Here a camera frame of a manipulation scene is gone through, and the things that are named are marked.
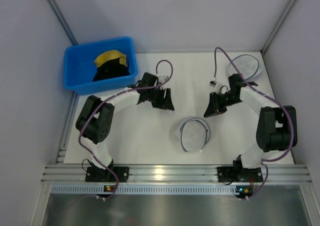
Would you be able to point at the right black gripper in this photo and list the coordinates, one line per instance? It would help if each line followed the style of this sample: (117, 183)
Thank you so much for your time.
(219, 101)

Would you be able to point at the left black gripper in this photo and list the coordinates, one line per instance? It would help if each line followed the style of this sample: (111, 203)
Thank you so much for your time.
(158, 98)

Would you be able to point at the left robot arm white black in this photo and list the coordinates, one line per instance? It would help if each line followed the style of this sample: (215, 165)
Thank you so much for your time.
(95, 119)

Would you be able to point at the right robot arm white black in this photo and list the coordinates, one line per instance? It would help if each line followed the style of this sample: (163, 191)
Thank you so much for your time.
(276, 132)

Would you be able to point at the black garment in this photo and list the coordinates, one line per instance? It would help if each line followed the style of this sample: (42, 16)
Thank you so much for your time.
(114, 68)

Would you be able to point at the yellow garment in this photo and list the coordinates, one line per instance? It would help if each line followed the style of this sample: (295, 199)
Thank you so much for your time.
(111, 55)

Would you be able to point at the blue plastic bin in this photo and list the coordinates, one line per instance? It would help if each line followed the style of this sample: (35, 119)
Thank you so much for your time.
(79, 69)

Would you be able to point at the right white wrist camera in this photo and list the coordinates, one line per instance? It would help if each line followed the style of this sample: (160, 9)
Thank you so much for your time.
(216, 85)

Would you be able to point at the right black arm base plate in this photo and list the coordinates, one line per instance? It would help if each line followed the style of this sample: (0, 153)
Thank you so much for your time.
(231, 174)

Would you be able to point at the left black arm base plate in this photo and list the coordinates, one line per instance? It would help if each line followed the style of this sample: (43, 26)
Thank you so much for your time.
(98, 175)

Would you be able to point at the aluminium frame rail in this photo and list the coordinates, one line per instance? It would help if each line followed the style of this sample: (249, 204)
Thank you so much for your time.
(277, 174)

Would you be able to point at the slotted grey cable duct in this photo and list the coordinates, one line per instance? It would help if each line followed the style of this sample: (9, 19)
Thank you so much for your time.
(140, 189)

